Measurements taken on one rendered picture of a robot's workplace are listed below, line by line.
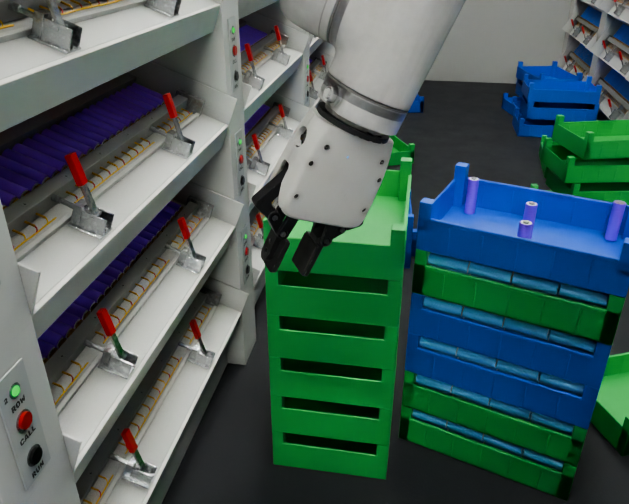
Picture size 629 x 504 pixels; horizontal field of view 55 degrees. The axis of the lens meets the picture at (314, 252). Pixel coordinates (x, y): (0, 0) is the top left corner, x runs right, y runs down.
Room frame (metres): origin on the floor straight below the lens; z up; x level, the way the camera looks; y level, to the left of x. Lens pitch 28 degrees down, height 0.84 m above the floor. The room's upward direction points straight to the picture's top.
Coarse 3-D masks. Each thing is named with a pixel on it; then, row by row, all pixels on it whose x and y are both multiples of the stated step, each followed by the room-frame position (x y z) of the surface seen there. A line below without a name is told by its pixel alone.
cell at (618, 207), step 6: (618, 204) 0.85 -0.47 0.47; (624, 204) 0.85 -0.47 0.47; (612, 210) 0.86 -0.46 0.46; (618, 210) 0.85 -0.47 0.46; (624, 210) 0.85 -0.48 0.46; (612, 216) 0.85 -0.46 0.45; (618, 216) 0.85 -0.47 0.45; (612, 222) 0.85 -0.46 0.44; (618, 222) 0.85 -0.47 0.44; (612, 228) 0.85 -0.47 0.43; (618, 228) 0.85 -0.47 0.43; (606, 234) 0.86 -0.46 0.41; (612, 234) 0.85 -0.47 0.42; (612, 240) 0.85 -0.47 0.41
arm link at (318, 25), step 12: (288, 0) 0.57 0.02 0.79; (300, 0) 0.56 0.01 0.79; (312, 0) 0.56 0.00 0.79; (324, 0) 0.55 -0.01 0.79; (336, 0) 0.55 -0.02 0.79; (288, 12) 0.58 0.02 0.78; (300, 12) 0.57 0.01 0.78; (312, 12) 0.56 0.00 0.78; (324, 12) 0.56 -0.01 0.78; (300, 24) 0.58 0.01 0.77; (312, 24) 0.57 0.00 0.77; (324, 24) 0.56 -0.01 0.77; (324, 36) 0.57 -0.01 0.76
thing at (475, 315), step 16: (432, 304) 0.83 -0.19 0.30; (448, 304) 0.82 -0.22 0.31; (480, 320) 0.79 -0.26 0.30; (496, 320) 0.78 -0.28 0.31; (512, 320) 0.77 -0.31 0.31; (528, 336) 0.76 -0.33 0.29; (544, 336) 0.74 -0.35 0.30; (560, 336) 0.73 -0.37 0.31; (576, 336) 0.73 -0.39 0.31; (592, 352) 0.71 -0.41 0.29
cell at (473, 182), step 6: (468, 180) 0.96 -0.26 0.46; (474, 180) 0.96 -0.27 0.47; (468, 186) 0.96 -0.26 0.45; (474, 186) 0.95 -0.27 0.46; (468, 192) 0.96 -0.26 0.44; (474, 192) 0.95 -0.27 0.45; (468, 198) 0.96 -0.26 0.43; (474, 198) 0.96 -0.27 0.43; (468, 204) 0.96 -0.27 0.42; (474, 204) 0.96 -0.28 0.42; (468, 210) 0.96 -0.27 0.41; (474, 210) 0.96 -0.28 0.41
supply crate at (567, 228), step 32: (448, 192) 0.96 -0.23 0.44; (480, 192) 0.99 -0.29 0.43; (512, 192) 0.96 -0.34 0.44; (544, 192) 0.94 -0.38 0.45; (448, 224) 0.81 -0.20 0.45; (480, 224) 0.92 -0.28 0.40; (512, 224) 0.92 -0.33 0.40; (544, 224) 0.92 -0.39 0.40; (576, 224) 0.91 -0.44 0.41; (480, 256) 0.79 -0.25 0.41; (512, 256) 0.77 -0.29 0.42; (544, 256) 0.75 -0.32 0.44; (576, 256) 0.73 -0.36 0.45; (608, 256) 0.71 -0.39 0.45; (608, 288) 0.70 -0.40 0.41
